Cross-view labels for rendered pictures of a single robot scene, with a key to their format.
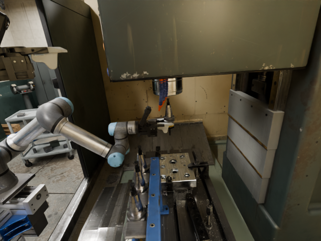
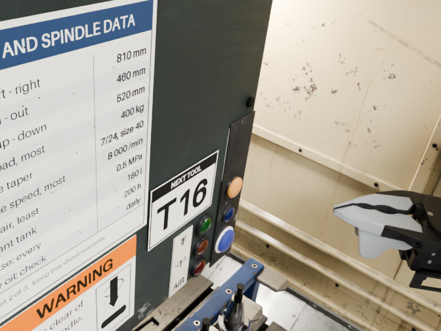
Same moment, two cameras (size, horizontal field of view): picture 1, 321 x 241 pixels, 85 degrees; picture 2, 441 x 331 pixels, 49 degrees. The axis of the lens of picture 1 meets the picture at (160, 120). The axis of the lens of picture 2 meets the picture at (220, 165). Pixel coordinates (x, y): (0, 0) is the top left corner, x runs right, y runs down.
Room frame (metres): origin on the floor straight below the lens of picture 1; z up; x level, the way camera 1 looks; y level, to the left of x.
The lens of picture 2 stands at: (1.01, 0.38, 2.02)
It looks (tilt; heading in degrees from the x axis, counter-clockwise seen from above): 33 degrees down; 211
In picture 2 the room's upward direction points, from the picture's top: 8 degrees clockwise
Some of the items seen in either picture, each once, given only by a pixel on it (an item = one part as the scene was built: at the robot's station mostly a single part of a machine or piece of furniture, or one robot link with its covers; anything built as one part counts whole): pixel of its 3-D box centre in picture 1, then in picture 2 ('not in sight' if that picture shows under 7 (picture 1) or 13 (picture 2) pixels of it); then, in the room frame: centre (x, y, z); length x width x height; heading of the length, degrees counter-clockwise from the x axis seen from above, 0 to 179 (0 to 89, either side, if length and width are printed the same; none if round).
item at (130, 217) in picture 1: (136, 213); (232, 324); (0.41, 0.10, 1.21); 0.06 x 0.06 x 0.03
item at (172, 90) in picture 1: (167, 81); not in sight; (0.92, -0.05, 1.54); 0.16 x 0.16 x 0.12
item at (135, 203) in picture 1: (134, 202); (235, 309); (0.41, 0.10, 1.26); 0.04 x 0.04 x 0.07
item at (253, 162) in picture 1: (245, 140); not in sight; (0.91, -0.49, 1.16); 0.48 x 0.05 x 0.51; 0
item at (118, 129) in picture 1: (119, 129); not in sight; (0.92, 0.24, 1.29); 0.11 x 0.08 x 0.09; 90
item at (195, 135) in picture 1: (167, 147); not in sight; (1.58, -0.05, 0.75); 0.89 x 0.67 x 0.26; 90
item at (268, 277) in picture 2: not in sight; (273, 280); (0.25, 0.10, 1.21); 0.07 x 0.05 x 0.01; 90
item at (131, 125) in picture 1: (133, 127); not in sight; (0.91, 0.16, 1.29); 0.08 x 0.05 x 0.08; 0
